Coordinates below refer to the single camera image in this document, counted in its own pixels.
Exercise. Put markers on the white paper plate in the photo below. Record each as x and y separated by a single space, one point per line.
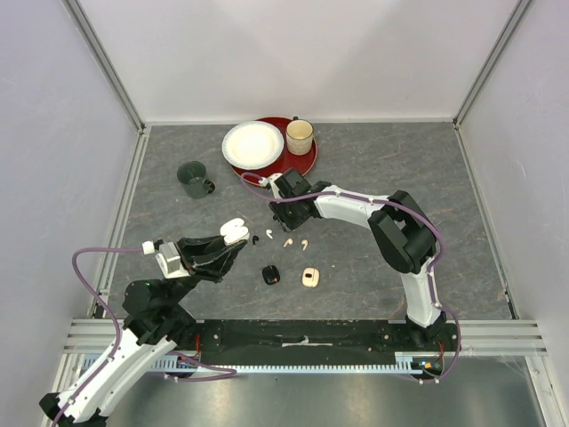
252 145

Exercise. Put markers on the red round tray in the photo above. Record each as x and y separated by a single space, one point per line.
286 161

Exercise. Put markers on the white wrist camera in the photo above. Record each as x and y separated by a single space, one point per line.
167 257
270 183

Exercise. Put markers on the slotted cable duct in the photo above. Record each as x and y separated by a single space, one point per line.
403 365

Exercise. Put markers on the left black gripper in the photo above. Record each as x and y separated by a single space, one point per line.
208 257

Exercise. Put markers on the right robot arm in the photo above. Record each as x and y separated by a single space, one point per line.
406 239

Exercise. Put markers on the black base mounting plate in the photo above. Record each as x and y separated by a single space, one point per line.
311 343

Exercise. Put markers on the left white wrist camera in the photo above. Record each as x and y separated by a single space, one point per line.
167 257

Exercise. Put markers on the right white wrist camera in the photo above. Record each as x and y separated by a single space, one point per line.
270 183

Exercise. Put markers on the white earbud charging case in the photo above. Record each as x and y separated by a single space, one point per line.
234 231

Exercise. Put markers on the pink earbud charging case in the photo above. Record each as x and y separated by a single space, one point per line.
310 277

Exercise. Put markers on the beige ceramic cup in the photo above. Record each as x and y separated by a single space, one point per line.
299 136

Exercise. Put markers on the black earbud charging case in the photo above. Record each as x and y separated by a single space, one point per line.
270 275

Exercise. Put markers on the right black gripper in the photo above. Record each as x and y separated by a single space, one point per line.
287 223

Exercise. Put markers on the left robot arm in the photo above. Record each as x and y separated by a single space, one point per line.
155 325

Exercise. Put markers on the dark green mug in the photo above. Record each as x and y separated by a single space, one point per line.
192 176

